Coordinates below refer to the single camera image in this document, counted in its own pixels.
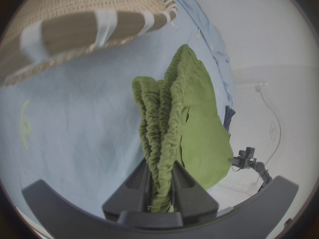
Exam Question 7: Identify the round woven basket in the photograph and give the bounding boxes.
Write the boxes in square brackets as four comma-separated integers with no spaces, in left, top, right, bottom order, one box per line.
[0,0,179,88]

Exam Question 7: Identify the dark blue garment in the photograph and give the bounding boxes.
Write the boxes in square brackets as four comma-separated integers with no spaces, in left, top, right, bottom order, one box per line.
[223,106,236,132]

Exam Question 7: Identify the bed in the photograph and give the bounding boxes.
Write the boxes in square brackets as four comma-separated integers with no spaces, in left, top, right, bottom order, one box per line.
[0,0,282,221]

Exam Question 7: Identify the pale blue quilt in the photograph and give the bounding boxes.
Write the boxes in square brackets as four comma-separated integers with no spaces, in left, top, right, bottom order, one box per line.
[166,0,236,107]

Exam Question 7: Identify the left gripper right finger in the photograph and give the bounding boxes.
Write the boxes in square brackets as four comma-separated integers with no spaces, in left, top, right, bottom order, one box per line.
[172,161,220,216]

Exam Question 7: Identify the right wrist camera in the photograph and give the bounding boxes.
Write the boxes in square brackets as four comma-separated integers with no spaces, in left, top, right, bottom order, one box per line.
[238,147,255,159]

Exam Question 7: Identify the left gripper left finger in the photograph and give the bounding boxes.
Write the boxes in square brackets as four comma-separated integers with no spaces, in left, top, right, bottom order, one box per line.
[102,158,151,219]

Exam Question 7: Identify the green shorts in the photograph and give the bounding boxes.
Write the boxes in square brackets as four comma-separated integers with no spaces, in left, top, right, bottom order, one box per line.
[132,44,235,214]

